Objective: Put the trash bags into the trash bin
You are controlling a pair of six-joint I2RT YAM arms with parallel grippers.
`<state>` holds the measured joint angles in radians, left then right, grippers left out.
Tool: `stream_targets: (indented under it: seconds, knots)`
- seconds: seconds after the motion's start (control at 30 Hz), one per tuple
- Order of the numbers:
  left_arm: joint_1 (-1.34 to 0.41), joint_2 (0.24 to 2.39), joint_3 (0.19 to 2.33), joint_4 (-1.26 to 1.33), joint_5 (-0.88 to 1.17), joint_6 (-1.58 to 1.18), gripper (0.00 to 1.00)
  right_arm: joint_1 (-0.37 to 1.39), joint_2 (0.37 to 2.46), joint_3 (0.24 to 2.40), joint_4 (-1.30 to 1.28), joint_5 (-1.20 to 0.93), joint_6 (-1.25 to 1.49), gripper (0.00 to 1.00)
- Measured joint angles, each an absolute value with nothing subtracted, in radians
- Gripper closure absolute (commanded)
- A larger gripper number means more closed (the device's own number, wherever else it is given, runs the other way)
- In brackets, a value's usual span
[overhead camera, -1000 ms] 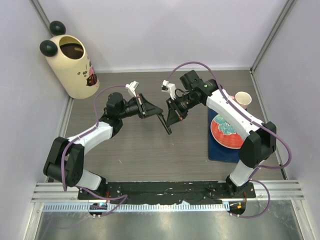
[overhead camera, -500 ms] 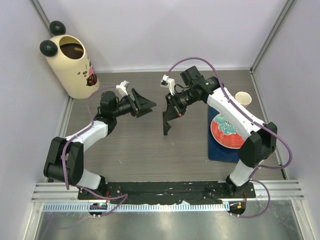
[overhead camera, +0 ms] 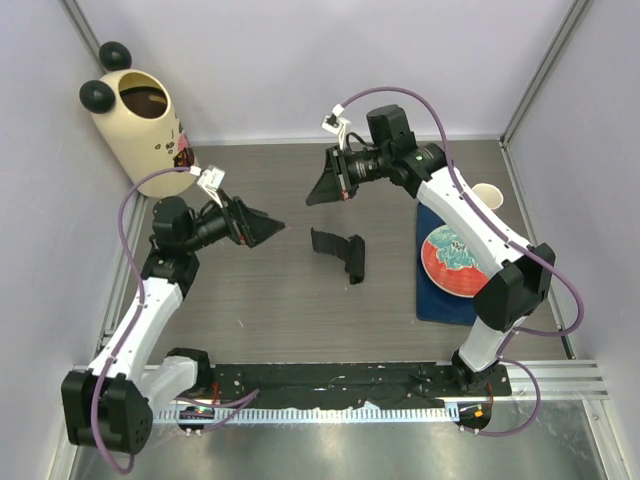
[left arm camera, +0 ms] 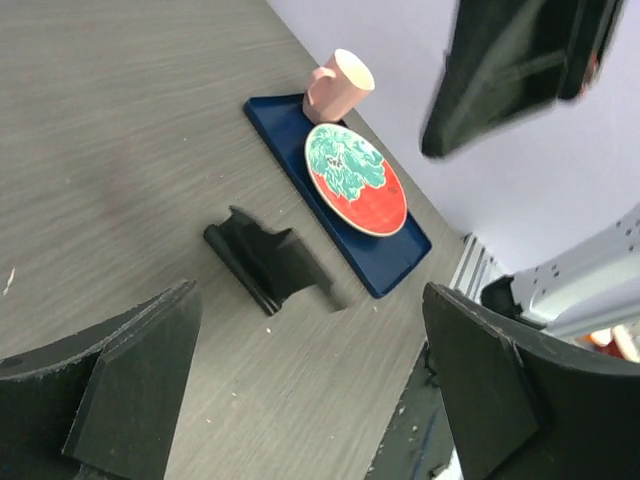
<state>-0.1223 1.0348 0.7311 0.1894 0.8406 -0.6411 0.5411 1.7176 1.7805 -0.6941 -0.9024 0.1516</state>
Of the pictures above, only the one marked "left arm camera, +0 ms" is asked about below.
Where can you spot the red teal floral plate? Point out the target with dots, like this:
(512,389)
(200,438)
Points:
(355,180)

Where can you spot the black trash bag roll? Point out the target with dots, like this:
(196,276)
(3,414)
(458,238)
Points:
(271,265)

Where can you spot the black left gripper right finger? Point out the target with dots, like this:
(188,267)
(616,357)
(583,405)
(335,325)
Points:
(524,405)

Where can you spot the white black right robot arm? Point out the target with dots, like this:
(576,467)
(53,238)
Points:
(539,295)

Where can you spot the dark blue tray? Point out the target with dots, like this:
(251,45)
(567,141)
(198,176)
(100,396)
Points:
(381,263)

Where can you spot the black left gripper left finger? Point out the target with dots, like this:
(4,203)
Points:
(102,403)

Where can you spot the pink ceramic mug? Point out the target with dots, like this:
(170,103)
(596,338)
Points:
(337,87)

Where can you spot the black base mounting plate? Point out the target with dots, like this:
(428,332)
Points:
(417,443)

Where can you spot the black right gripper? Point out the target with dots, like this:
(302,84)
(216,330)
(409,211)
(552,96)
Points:
(510,58)

